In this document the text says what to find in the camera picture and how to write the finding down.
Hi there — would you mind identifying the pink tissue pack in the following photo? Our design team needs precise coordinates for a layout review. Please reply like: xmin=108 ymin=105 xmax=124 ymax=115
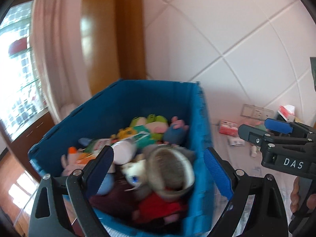
xmin=218 ymin=120 xmax=238 ymax=136

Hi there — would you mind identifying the blue plastic crate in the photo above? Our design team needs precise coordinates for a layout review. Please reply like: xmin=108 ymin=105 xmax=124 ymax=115
xmin=28 ymin=80 xmax=214 ymax=236

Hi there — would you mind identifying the pink curtain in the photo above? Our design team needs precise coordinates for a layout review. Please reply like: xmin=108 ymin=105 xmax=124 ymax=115
xmin=30 ymin=0 xmax=92 ymax=124

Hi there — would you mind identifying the right hand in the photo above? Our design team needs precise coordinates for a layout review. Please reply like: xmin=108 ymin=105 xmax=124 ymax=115
xmin=290 ymin=177 xmax=316 ymax=213

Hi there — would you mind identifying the wooden door frame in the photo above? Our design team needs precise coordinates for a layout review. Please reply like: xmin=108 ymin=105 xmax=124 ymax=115
xmin=80 ymin=0 xmax=146 ymax=95

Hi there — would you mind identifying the small white green bottle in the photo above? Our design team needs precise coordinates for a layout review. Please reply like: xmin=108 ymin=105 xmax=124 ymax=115
xmin=250 ymin=146 xmax=258 ymax=157

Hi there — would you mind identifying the teal plush toy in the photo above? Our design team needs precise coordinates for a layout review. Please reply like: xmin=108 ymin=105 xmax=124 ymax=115
xmin=255 ymin=122 xmax=267 ymax=131

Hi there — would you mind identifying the clear wrapped tissue pack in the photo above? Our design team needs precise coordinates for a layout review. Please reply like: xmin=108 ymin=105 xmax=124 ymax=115
xmin=278 ymin=104 xmax=295 ymax=122

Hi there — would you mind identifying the green plastic wipes pack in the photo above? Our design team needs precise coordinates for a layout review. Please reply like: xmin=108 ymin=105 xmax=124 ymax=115
xmin=112 ymin=122 xmax=169 ymax=149

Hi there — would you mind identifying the pink pig plush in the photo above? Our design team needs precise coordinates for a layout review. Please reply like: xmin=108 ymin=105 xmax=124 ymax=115
xmin=60 ymin=147 xmax=92 ymax=177

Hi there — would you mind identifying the white wall light switch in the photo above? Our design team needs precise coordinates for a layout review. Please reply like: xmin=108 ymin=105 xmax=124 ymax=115
xmin=241 ymin=104 xmax=256 ymax=118

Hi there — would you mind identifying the blue plush toy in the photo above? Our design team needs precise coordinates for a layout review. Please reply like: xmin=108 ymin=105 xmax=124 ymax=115
xmin=163 ymin=116 xmax=189 ymax=145

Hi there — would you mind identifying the grey white plush toy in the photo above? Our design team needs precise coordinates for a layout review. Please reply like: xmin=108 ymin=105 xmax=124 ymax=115
xmin=120 ymin=144 xmax=196 ymax=202

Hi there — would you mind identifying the white wall power socket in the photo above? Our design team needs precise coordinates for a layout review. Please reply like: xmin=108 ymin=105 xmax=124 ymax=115
xmin=253 ymin=107 xmax=274 ymax=120

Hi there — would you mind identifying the white wet wipes packet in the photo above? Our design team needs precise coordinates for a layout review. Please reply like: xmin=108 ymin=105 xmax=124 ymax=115
xmin=228 ymin=136 xmax=245 ymax=146

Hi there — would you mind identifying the red clothed plush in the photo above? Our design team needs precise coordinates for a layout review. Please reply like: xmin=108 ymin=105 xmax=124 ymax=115
xmin=89 ymin=189 xmax=187 ymax=225

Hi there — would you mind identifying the white yellow pill bottle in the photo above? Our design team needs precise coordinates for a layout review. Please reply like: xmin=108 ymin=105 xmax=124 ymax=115
xmin=112 ymin=139 xmax=137 ymax=165

